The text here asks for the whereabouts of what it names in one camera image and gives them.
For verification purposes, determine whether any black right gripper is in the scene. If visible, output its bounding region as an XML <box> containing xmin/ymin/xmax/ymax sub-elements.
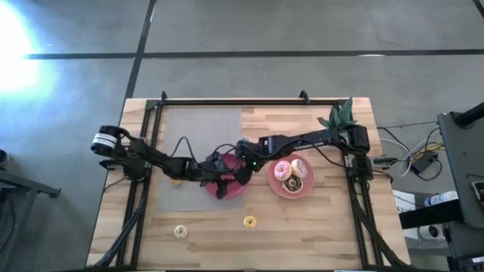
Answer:
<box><xmin>237</xmin><ymin>138</ymin><xmax>268</xmax><ymax>186</ymax></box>

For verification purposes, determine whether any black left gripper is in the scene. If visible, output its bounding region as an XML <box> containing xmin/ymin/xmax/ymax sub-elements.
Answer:
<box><xmin>198</xmin><ymin>150</ymin><xmax>240</xmax><ymax>200</ymax></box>

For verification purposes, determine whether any large pink frosted donut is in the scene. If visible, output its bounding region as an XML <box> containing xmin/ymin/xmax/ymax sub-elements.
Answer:
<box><xmin>273</xmin><ymin>160</ymin><xmax>293</xmax><ymax>181</ymax></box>

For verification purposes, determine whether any large chocolate frosted donut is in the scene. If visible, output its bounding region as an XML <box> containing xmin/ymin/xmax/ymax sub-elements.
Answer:
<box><xmin>283</xmin><ymin>174</ymin><xmax>304</xmax><ymax>195</ymax></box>

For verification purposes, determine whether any large white pink-striped donut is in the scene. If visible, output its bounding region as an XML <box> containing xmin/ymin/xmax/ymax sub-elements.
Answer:
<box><xmin>290</xmin><ymin>158</ymin><xmax>309</xmax><ymax>179</ymax></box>

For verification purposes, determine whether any dark pink round plate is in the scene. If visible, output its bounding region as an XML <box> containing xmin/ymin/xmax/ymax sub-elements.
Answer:
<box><xmin>203</xmin><ymin>152</ymin><xmax>250</xmax><ymax>200</ymax></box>

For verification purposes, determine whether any light pink round plate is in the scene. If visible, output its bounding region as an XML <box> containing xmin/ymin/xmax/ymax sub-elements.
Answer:
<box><xmin>266</xmin><ymin>153</ymin><xmax>315</xmax><ymax>200</ymax></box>

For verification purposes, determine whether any grey woven table mat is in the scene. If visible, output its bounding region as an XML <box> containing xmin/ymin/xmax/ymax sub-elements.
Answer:
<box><xmin>155</xmin><ymin>107</ymin><xmax>245</xmax><ymax>212</ymax></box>

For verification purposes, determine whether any green plant in white pot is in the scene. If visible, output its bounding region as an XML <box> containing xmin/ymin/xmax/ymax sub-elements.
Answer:
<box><xmin>316</xmin><ymin>96</ymin><xmax>358</xmax><ymax>133</ymax></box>

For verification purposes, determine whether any white printed box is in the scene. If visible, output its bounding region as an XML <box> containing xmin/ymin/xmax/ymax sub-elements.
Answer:
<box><xmin>392</xmin><ymin>190</ymin><xmax>417</xmax><ymax>215</ymax></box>

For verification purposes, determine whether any black shelf board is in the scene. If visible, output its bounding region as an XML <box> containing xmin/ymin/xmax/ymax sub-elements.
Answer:
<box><xmin>399</xmin><ymin>206</ymin><xmax>464</xmax><ymax>230</ymax></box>

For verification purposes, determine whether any white tape roll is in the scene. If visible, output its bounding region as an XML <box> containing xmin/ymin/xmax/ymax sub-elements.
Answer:
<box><xmin>417</xmin><ymin>224</ymin><xmax>445</xmax><ymax>241</ymax></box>

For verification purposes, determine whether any white bottle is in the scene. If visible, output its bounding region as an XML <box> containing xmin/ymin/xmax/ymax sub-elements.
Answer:
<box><xmin>423</xmin><ymin>190</ymin><xmax>459</xmax><ymax>208</ymax></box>

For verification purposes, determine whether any black metal stand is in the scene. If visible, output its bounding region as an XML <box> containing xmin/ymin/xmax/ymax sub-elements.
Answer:
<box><xmin>0</xmin><ymin>149</ymin><xmax>62</xmax><ymax>272</ymax></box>

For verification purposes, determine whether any grey metal cart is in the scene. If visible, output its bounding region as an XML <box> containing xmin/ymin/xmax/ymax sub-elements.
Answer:
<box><xmin>436</xmin><ymin>100</ymin><xmax>484</xmax><ymax>230</ymax></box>

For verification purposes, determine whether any black pole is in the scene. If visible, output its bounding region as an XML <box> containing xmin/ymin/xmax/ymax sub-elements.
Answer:
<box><xmin>453</xmin><ymin>100</ymin><xmax>484</xmax><ymax>128</ymax></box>

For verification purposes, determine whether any black aluminium table frame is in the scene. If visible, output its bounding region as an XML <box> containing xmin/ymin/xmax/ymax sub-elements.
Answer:
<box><xmin>92</xmin><ymin>90</ymin><xmax>411</xmax><ymax>271</ymax></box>

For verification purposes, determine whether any black cable connector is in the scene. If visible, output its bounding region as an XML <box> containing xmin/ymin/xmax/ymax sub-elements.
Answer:
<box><xmin>372</xmin><ymin>156</ymin><xmax>399</xmax><ymax>169</ymax></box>

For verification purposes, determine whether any white cable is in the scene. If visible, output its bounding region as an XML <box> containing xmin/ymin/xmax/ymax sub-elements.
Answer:
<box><xmin>380</xmin><ymin>138</ymin><xmax>432</xmax><ymax>178</ymax></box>

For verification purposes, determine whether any yellow cable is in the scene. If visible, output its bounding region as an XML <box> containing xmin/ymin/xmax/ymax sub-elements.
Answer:
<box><xmin>415</xmin><ymin>141</ymin><xmax>445</xmax><ymax>162</ymax></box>

